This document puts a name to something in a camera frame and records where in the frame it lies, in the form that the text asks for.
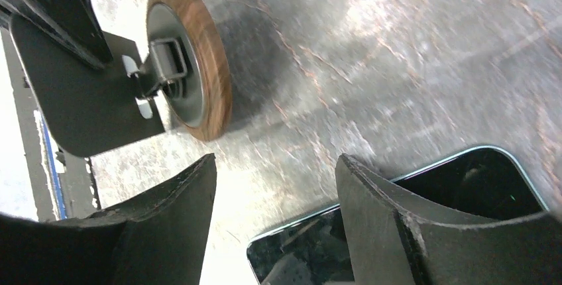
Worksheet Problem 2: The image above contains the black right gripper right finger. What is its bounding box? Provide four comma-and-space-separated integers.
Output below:
335, 154, 561, 284

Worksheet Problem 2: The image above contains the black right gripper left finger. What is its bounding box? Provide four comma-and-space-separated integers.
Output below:
1, 154, 217, 284

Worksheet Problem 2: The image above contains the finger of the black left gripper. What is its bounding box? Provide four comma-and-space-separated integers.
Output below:
1, 0, 113, 69

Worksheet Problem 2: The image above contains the black flat phone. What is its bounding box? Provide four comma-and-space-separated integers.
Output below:
247, 146, 549, 284

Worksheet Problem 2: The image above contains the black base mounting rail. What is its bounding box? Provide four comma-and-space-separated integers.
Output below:
1, 29, 100, 221

